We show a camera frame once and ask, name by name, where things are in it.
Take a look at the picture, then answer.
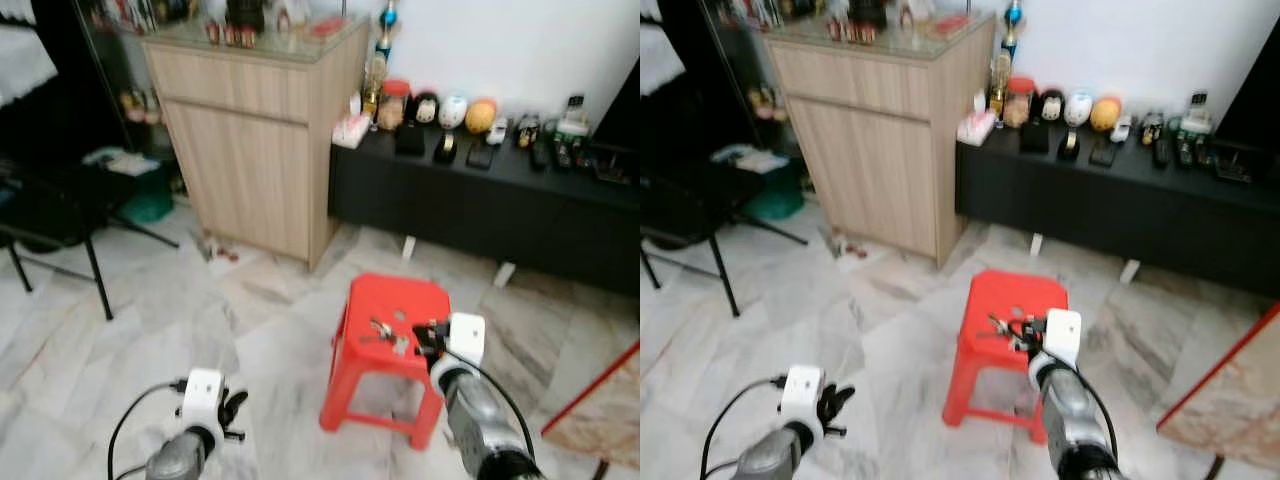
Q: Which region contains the red plastic stool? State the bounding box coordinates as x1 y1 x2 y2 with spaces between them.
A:
319 272 453 451
942 268 1070 446

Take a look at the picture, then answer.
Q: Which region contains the black low console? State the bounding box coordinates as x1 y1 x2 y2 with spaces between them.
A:
328 122 641 297
953 128 1280 299

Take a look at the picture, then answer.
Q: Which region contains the small red floor toy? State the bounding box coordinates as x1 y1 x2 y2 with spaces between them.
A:
822 228 869 261
200 232 242 264

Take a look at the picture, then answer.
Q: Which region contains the marble board with red edge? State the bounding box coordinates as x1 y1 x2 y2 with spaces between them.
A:
542 340 641 471
1157 300 1280 473

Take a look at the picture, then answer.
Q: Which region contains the green bin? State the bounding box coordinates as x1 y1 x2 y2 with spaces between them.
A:
742 160 807 223
118 165 177 225

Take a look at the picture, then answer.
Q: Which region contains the pink tissue box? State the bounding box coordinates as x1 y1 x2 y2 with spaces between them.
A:
956 110 998 147
332 112 373 150

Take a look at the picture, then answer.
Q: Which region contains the yellow round figure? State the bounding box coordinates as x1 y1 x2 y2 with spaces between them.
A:
1090 95 1123 133
466 97 499 135

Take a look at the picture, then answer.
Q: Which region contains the jar with red lid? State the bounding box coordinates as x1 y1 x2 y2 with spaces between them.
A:
1002 76 1037 129
377 79 412 132

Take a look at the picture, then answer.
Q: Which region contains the light wooden cabinet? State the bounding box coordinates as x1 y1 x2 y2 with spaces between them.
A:
765 12 998 267
142 14 373 271

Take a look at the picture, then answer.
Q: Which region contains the gold trophy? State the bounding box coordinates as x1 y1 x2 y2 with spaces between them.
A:
988 52 1013 116
362 55 389 119

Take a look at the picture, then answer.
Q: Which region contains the black tray box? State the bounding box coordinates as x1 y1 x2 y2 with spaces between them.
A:
592 148 637 187
1213 145 1259 184

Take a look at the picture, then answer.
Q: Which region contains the white paper stack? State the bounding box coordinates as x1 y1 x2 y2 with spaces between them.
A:
712 144 791 174
83 147 161 177

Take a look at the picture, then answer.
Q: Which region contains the black television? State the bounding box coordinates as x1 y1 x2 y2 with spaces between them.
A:
1212 42 1280 153
588 58 641 153

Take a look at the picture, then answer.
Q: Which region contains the black glass display cabinet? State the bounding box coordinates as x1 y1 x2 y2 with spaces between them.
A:
30 0 166 161
655 0 791 161

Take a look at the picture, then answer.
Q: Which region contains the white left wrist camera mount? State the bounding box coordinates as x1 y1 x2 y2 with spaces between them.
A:
180 368 227 435
780 365 825 441

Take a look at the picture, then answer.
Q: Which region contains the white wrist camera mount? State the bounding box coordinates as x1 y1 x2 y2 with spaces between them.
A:
780 365 825 441
180 368 227 435
1028 308 1084 373
430 313 488 376

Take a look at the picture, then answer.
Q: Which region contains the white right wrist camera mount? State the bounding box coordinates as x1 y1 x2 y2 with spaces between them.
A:
1028 308 1084 373
430 313 488 376

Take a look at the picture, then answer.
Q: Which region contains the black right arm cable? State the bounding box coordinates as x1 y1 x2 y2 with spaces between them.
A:
462 348 538 463
1075 352 1123 443

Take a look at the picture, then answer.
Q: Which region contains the cordless phone on green base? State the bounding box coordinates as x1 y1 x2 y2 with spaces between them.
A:
556 94 593 138
1178 90 1215 134

